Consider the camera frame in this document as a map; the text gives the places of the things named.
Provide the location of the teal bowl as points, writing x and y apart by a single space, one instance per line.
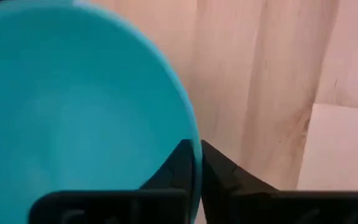
73 102

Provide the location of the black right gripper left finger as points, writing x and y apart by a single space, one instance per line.
169 183

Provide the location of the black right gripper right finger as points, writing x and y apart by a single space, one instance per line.
235 193

